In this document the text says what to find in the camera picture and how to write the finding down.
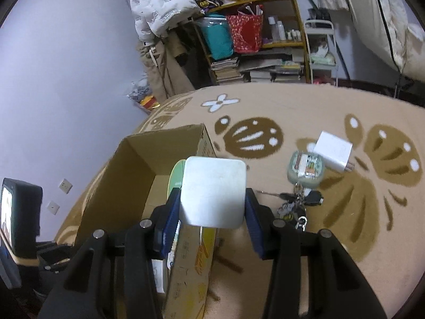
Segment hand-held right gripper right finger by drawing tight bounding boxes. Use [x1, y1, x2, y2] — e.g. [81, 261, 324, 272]
[244, 189, 387, 319]

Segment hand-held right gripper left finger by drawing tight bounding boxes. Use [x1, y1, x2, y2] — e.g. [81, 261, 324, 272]
[37, 188, 181, 319]

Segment green round card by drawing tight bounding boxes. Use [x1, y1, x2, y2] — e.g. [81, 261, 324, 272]
[166, 159, 186, 200]

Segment white remote control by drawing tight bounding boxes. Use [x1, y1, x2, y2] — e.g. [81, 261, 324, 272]
[179, 156, 248, 230]

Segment cardboard box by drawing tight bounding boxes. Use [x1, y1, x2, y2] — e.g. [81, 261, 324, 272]
[73, 124, 218, 319]

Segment bunch of keys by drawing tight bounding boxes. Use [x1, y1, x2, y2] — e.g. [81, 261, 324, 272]
[256, 186, 324, 231]

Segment printed beige blanket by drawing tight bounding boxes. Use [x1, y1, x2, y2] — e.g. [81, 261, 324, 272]
[55, 83, 425, 319]

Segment white charger adapter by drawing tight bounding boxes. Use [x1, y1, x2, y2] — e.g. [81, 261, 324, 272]
[313, 131, 355, 174]

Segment black stand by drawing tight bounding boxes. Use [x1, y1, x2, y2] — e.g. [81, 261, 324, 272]
[33, 239, 80, 303]

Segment colourful clutter pile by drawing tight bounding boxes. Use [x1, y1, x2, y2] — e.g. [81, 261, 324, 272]
[128, 80, 160, 110]

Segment black screen device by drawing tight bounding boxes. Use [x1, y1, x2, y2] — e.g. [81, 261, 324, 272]
[0, 178, 44, 260]

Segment beige hanging pants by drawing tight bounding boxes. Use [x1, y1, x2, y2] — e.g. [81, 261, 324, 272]
[138, 38, 196, 102]

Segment stack of books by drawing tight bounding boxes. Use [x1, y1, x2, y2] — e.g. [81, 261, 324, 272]
[209, 56, 244, 85]

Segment pile of magazines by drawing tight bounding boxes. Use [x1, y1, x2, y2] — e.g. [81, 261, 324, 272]
[239, 53, 304, 83]

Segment white trolley cart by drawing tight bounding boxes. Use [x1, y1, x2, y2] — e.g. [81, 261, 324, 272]
[303, 19, 339, 87]

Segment wooden shelf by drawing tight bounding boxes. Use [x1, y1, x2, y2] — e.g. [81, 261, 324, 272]
[191, 0, 311, 85]

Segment teal bag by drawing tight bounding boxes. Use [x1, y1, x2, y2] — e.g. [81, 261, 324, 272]
[199, 15, 235, 60]

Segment red gift bag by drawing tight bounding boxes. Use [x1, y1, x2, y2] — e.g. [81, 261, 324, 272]
[227, 5, 264, 54]

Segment group of cosmetic bottles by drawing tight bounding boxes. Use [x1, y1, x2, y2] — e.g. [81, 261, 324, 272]
[267, 16, 304, 42]

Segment white puffer jacket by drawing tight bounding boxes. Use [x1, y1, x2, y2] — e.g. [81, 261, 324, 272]
[124, 0, 200, 44]

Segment white duvet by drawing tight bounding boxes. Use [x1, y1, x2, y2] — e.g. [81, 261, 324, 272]
[339, 0, 425, 83]

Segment green case with keychain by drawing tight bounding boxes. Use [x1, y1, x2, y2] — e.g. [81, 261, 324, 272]
[287, 150, 324, 187]

